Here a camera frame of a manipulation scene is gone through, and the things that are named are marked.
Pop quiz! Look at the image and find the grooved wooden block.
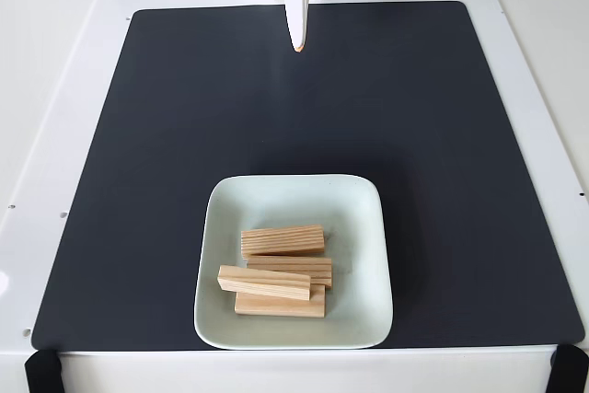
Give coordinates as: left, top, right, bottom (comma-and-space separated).
216, 264, 314, 303
239, 224, 327, 260
247, 255, 334, 290
234, 284, 328, 319

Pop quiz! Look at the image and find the pale green square plate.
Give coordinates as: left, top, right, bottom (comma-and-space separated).
192, 174, 395, 351

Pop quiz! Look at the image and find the black rubber mat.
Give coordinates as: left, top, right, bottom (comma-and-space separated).
30, 0, 585, 352

